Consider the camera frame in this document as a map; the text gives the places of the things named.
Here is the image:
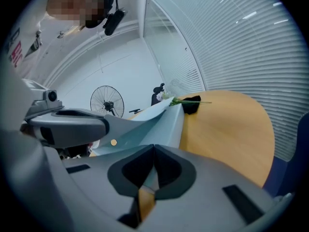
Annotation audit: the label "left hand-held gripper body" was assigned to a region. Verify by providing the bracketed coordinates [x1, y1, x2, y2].
[22, 78, 64, 121]

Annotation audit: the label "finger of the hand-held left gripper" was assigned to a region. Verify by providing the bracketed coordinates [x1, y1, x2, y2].
[103, 114, 160, 142]
[27, 107, 111, 147]

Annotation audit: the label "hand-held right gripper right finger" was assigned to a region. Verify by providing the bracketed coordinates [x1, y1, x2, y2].
[141, 144, 279, 232]

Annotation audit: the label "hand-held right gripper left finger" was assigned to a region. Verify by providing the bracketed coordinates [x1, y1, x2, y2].
[62, 144, 155, 232]

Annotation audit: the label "black round standing fan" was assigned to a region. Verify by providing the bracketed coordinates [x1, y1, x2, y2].
[90, 85, 125, 119]

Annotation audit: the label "black office chair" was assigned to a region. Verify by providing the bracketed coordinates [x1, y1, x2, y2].
[151, 83, 166, 106]

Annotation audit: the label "artificial flower stem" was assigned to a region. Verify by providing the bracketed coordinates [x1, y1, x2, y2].
[156, 90, 212, 107]

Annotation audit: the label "black cloth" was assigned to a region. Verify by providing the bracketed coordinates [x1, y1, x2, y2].
[182, 95, 202, 116]

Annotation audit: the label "person's head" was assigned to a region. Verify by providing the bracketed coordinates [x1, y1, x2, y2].
[46, 0, 114, 29]

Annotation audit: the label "blue chair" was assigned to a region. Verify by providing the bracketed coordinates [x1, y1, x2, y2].
[262, 112, 309, 199]

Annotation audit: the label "white window blinds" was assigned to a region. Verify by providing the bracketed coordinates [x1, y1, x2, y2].
[144, 0, 309, 162]

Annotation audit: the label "black head-worn camera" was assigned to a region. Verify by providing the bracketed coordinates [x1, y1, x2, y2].
[102, 0, 127, 37]

